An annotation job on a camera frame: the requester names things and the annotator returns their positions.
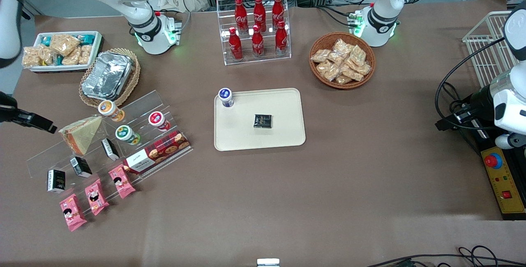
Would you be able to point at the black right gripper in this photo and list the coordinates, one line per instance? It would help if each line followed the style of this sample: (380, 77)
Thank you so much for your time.
(8, 111)

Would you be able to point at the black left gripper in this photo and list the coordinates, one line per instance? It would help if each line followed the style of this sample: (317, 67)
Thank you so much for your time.
(479, 102)

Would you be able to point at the triangle sandwich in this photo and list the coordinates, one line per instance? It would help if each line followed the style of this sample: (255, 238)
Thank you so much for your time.
(82, 133)

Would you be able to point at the beige plastic serving tray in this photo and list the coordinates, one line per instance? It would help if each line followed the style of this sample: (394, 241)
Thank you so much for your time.
(283, 127)

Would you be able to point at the white rectangular plastic bin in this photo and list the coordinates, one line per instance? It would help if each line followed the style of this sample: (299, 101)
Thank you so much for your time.
(61, 69)

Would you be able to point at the black small carton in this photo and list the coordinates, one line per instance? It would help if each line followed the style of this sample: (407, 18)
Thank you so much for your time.
(81, 166)
(56, 180)

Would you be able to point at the clear rice cracker snack packet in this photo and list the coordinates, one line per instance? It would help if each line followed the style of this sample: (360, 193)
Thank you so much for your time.
(85, 53)
(320, 55)
(328, 70)
(72, 57)
(32, 56)
(63, 43)
(342, 47)
(358, 54)
(343, 79)
(48, 55)
(352, 73)
(362, 68)

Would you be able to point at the orange lid yogurt cup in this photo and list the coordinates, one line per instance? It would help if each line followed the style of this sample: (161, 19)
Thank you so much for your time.
(107, 108)

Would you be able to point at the teal wrapped snack packet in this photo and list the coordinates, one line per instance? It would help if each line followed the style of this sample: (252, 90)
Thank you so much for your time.
(87, 39)
(46, 40)

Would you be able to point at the silver foil container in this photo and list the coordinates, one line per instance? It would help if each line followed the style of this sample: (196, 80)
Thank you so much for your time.
(107, 76)

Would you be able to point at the yellow emergency stop box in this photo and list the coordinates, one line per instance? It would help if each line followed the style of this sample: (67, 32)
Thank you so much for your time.
(505, 185)

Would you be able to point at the green lid yogurt cup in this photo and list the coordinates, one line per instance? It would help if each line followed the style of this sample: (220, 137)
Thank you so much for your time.
(124, 132)

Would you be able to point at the pink snack packet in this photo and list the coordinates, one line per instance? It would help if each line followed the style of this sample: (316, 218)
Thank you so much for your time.
(96, 196)
(72, 211)
(121, 181)

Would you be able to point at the clear acrylic stepped display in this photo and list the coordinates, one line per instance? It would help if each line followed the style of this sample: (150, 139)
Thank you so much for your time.
(139, 107)

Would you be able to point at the flat tan wicker basket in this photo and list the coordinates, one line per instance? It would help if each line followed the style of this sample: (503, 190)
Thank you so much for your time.
(133, 74)

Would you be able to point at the red lid yogurt cup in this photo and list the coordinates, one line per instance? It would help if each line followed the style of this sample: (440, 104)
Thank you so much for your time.
(157, 119)

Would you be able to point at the red tartan cookie box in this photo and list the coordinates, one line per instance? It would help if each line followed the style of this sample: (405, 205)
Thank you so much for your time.
(164, 148)

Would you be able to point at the round brown wicker basket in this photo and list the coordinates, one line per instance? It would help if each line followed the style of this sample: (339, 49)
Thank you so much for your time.
(328, 39)

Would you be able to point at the blue lid yogurt cup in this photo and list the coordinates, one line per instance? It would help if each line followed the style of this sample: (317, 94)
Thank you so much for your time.
(226, 94)

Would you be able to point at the red cola bottle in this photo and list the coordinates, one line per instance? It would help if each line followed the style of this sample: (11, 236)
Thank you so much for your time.
(257, 42)
(281, 39)
(235, 45)
(259, 12)
(278, 10)
(241, 14)

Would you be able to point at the clear acrylic bottle rack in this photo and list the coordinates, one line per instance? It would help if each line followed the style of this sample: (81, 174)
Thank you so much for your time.
(224, 12)

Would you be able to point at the small white grey device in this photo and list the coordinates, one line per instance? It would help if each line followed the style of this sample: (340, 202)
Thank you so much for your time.
(268, 263)

